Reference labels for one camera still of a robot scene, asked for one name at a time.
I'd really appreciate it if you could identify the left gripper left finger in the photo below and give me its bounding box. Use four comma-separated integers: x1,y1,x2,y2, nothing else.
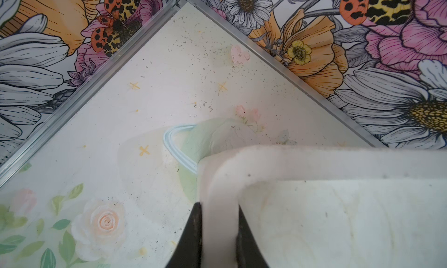
166,202,202,268

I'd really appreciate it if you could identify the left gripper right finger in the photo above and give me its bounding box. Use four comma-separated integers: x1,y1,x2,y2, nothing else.
236,207,269,268

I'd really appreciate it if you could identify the white plastic drawer unit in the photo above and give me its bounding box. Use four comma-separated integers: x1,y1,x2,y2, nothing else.
198,146,447,268

